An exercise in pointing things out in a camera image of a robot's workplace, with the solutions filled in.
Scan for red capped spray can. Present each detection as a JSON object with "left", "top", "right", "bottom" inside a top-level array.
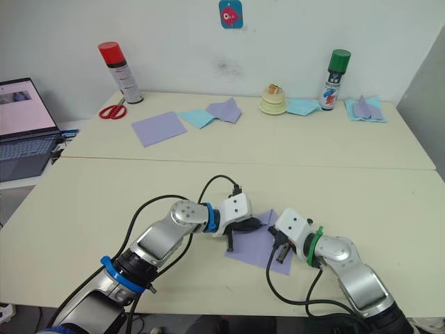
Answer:
[{"left": 97, "top": 41, "right": 145, "bottom": 105}]

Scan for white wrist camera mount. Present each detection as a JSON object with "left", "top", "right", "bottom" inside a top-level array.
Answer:
[
  {"left": 274, "top": 207, "right": 313, "bottom": 252},
  {"left": 211, "top": 194, "right": 253, "bottom": 239}
]

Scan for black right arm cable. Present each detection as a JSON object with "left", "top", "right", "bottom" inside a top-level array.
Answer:
[{"left": 265, "top": 243, "right": 375, "bottom": 334}]

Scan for crumpled folded purple paper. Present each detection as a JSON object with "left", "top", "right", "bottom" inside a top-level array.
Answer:
[{"left": 205, "top": 97, "right": 243, "bottom": 125}]

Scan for light blue folded paper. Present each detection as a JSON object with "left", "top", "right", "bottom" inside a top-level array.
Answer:
[{"left": 286, "top": 98, "right": 324, "bottom": 117}]

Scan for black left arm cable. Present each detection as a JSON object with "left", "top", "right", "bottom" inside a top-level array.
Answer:
[{"left": 119, "top": 175, "right": 244, "bottom": 334}]

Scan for open grey laptop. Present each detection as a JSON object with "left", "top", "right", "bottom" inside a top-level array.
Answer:
[{"left": 0, "top": 77, "right": 67, "bottom": 184}]

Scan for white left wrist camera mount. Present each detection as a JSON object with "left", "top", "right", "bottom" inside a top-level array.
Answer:
[{"left": 211, "top": 194, "right": 253, "bottom": 239}]

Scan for flat purple paper sheet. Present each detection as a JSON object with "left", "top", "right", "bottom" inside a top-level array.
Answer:
[{"left": 131, "top": 111, "right": 189, "bottom": 149}]

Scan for blue fish wall sticker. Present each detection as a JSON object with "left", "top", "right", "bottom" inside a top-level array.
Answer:
[{"left": 218, "top": 0, "right": 245, "bottom": 30}]

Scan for purple paper airplane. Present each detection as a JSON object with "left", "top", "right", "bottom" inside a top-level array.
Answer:
[{"left": 353, "top": 94, "right": 375, "bottom": 120}]

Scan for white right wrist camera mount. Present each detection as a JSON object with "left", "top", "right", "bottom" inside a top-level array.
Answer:
[{"left": 274, "top": 207, "right": 313, "bottom": 252}]

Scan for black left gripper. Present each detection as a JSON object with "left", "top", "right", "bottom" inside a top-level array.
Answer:
[{"left": 224, "top": 216, "right": 268, "bottom": 253}]

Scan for red handled scissors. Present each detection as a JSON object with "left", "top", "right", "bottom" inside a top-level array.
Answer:
[{"left": 98, "top": 97, "right": 129, "bottom": 120}]

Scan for grey cabinet panel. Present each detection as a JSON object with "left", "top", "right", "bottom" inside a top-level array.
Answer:
[{"left": 396, "top": 24, "right": 445, "bottom": 172}]

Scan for cream toy cake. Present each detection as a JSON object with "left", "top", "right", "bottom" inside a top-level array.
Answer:
[{"left": 257, "top": 83, "right": 289, "bottom": 116}]

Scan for green capped spray can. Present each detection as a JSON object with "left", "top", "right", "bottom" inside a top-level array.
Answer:
[{"left": 318, "top": 49, "right": 353, "bottom": 112}]

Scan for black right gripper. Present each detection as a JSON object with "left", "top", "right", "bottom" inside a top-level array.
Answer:
[{"left": 267, "top": 225, "right": 297, "bottom": 264}]

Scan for light blue paper sheet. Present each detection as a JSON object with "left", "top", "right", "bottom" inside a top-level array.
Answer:
[
  {"left": 343, "top": 97, "right": 389, "bottom": 123},
  {"left": 177, "top": 109, "right": 217, "bottom": 130}
]

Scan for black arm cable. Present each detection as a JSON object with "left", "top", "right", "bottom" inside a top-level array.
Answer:
[
  {"left": 119, "top": 175, "right": 244, "bottom": 334},
  {"left": 265, "top": 243, "right": 375, "bottom": 334}
]

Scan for purple paper sheet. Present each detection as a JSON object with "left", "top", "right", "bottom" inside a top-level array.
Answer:
[
  {"left": 223, "top": 208, "right": 293, "bottom": 276},
  {"left": 131, "top": 111, "right": 189, "bottom": 149}
]

